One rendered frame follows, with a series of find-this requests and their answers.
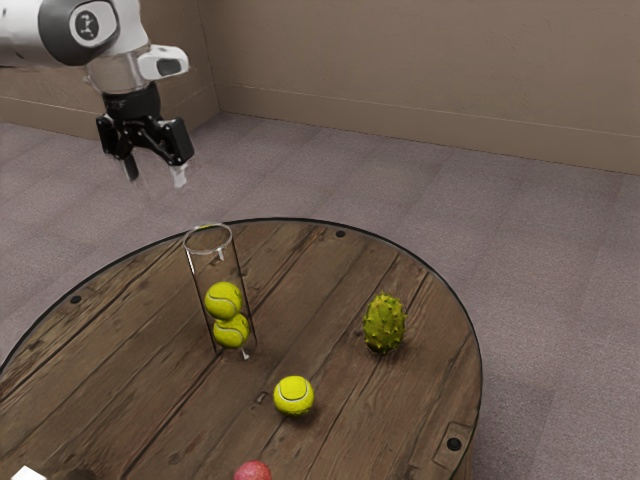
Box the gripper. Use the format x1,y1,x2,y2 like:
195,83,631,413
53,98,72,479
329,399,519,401
95,82,196,189

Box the clear plastic ball tube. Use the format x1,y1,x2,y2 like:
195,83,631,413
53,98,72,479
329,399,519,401
182,223,259,361

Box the yellow tennis ball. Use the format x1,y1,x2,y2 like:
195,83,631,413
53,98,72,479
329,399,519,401
212,313,251,349
272,375,316,418
203,281,245,321

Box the spiky green fruit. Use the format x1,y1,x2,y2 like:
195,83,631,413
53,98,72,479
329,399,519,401
361,291,408,356

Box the red apple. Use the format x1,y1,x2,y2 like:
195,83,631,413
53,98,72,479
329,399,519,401
233,460,273,480

